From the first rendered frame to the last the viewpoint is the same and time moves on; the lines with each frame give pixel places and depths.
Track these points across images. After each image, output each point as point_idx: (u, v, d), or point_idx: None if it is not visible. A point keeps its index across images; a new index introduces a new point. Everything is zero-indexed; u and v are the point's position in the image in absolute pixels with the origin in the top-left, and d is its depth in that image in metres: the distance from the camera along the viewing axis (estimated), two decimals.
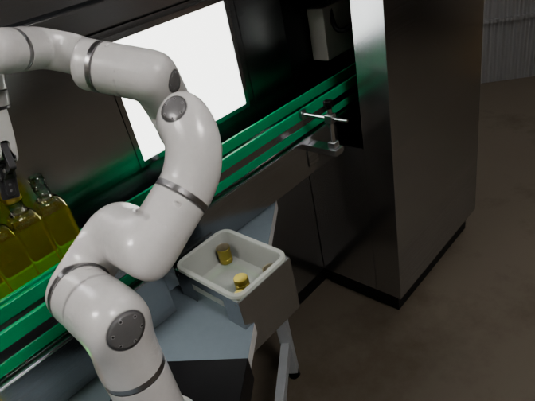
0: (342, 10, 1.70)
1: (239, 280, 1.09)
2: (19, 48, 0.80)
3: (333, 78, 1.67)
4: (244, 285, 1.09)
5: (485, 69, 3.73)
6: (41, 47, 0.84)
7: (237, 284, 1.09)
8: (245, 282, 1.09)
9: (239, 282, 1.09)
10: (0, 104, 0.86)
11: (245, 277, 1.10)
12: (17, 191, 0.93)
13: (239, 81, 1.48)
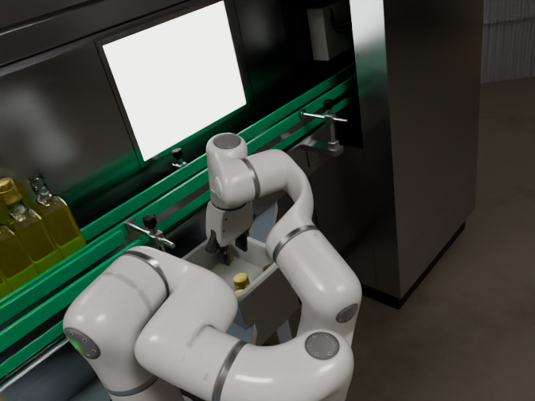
0: (342, 10, 1.70)
1: (239, 280, 1.09)
2: (242, 194, 0.81)
3: (333, 78, 1.67)
4: (244, 285, 1.09)
5: (485, 69, 3.73)
6: (270, 184, 0.83)
7: (237, 284, 1.09)
8: (245, 282, 1.09)
9: (239, 282, 1.09)
10: (220, 206, 0.93)
11: (245, 277, 1.10)
12: (227, 262, 1.04)
13: (239, 81, 1.48)
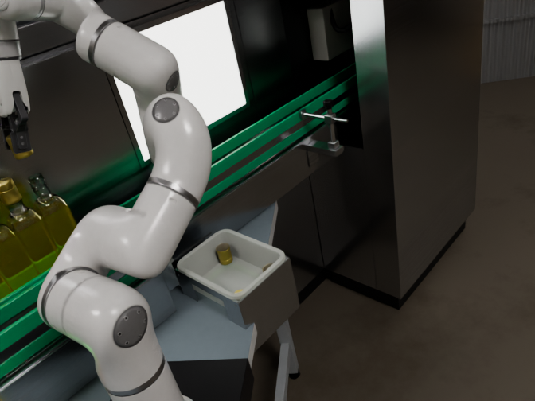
0: (342, 10, 1.70)
1: None
2: None
3: (333, 78, 1.67)
4: None
5: (485, 69, 3.73)
6: (52, 2, 0.84)
7: None
8: None
9: None
10: (12, 54, 0.86)
11: None
12: (29, 145, 0.93)
13: (239, 81, 1.48)
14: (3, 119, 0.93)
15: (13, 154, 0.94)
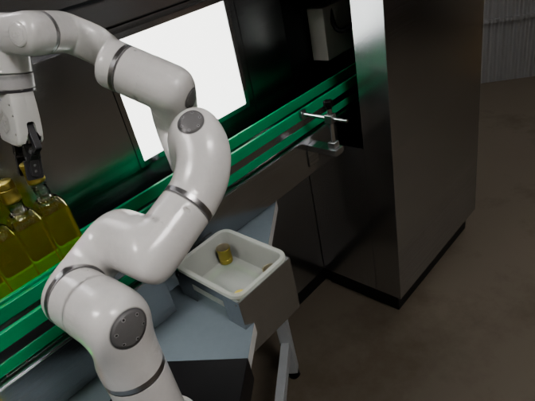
0: (342, 10, 1.70)
1: None
2: (47, 30, 0.82)
3: (333, 78, 1.67)
4: None
5: (485, 69, 3.73)
6: (67, 35, 0.87)
7: None
8: None
9: None
10: (26, 86, 0.89)
11: None
12: (42, 172, 0.96)
13: (239, 81, 1.48)
14: (17, 147, 0.96)
15: (26, 181, 0.97)
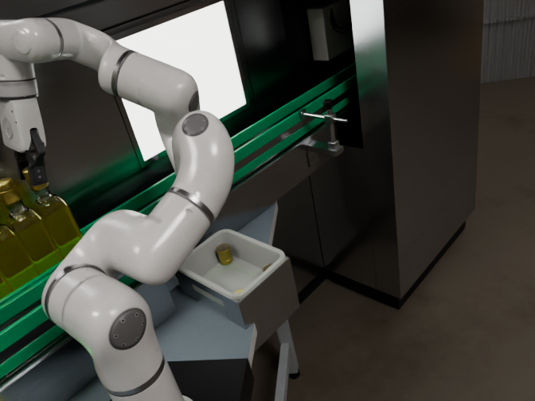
0: (342, 10, 1.70)
1: None
2: (50, 37, 0.83)
3: (333, 78, 1.67)
4: None
5: (485, 69, 3.73)
6: (70, 41, 0.88)
7: None
8: None
9: None
10: (29, 93, 0.90)
11: None
12: (45, 177, 0.96)
13: (239, 81, 1.48)
14: (18, 152, 0.96)
15: (29, 186, 0.97)
